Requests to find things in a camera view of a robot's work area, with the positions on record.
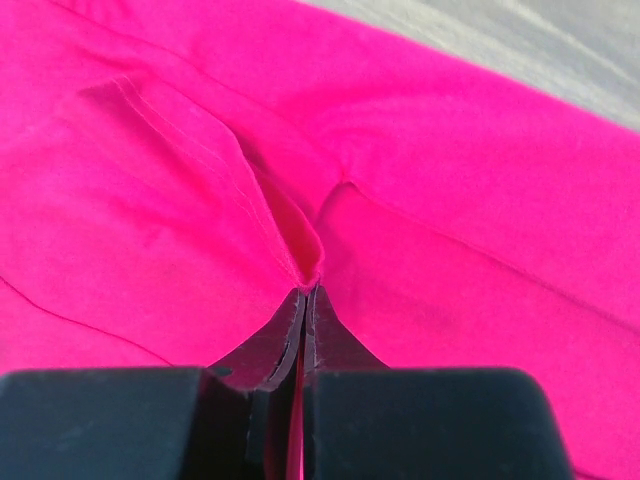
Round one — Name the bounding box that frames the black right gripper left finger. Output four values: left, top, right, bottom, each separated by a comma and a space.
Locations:
209, 289, 306, 390

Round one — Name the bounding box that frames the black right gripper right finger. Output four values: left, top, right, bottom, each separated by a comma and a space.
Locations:
304, 284, 388, 373

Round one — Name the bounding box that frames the pink t shirt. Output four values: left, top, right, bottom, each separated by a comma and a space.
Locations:
1, 1, 639, 479

